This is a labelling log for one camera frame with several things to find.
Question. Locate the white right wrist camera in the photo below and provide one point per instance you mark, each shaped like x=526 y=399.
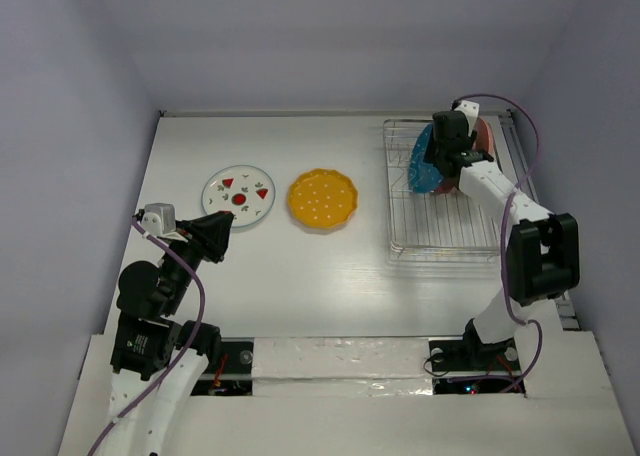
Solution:
x=470 y=109

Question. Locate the yellow dotted plate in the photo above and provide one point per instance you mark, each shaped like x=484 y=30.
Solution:
x=322 y=199

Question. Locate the maroon dotted plate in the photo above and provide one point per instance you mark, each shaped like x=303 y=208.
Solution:
x=446 y=186

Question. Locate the white watermelon pattern plate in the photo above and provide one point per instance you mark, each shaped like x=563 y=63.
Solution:
x=245 y=191

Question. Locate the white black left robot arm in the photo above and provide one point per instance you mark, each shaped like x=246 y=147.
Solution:
x=162 y=344

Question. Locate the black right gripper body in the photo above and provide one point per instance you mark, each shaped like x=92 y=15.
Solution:
x=435 y=155

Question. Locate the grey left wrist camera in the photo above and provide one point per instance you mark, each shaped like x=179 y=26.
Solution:
x=158 y=219

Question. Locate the blue dotted plate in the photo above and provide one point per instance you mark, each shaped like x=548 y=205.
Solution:
x=423 y=177

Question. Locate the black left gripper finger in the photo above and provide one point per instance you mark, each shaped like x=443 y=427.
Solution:
x=215 y=247
x=202 y=226

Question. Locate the pink plate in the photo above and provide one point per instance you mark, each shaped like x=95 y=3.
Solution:
x=484 y=137

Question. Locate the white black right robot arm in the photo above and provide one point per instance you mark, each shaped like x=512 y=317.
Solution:
x=486 y=184

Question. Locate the clear wire dish rack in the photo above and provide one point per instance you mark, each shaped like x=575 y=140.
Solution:
x=428 y=228

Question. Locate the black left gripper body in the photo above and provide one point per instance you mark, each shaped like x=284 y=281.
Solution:
x=193 y=249

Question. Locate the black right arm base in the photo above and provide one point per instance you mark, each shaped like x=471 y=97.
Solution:
x=457 y=356

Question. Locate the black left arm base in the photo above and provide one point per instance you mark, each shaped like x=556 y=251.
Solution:
x=231 y=373

